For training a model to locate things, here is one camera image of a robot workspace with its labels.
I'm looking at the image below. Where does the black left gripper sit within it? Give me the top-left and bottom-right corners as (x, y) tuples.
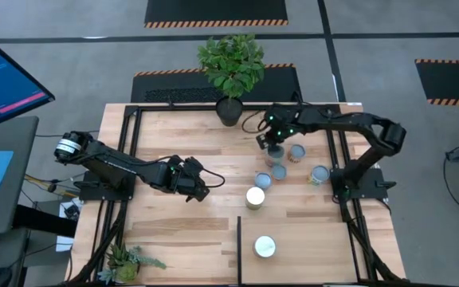
(165, 155), (211, 202)

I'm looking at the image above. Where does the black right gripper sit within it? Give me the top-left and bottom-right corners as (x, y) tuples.
(256, 103), (300, 151)

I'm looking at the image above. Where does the orange label tin can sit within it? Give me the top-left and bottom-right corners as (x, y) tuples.
(287, 143), (307, 164)

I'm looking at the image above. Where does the small silver top tin can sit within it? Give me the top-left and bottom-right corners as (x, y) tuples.
(271, 163), (288, 181)

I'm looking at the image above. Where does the teal label tin can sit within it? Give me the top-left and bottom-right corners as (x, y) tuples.
(253, 171), (273, 191)

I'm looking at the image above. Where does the tan label tin can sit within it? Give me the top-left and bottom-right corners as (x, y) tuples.
(245, 186), (266, 211)

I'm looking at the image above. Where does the white label tin can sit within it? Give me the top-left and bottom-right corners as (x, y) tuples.
(252, 234), (277, 259)

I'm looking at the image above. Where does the leafy green potted plant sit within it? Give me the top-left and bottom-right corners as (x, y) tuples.
(196, 33), (266, 128)

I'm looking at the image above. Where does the black floor mat striped edge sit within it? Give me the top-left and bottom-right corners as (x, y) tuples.
(130, 63), (304, 104)
(144, 0), (289, 29)
(414, 58), (459, 108)

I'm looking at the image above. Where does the small succulent plant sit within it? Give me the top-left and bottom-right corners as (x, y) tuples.
(96, 242), (167, 285)

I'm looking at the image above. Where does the black stand base bar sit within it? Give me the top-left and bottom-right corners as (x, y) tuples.
(12, 204), (77, 239)

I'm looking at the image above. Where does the computer monitor blue screen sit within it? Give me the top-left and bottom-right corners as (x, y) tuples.
(0, 26), (56, 135)

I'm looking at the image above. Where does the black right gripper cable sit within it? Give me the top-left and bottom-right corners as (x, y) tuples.
(241, 110), (271, 135)

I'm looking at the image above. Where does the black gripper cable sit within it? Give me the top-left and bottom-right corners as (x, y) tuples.
(241, 110), (271, 135)
(202, 168), (226, 189)

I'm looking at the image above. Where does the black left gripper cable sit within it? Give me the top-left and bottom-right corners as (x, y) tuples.
(202, 168), (226, 189)

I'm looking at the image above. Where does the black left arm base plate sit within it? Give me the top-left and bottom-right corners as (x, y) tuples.
(73, 170), (137, 202)

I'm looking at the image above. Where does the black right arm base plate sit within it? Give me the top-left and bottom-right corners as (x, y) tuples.
(330, 167), (398, 200)

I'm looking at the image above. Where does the black cable bundle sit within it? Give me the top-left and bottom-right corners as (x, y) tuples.
(68, 199), (129, 285)
(339, 199), (408, 284)

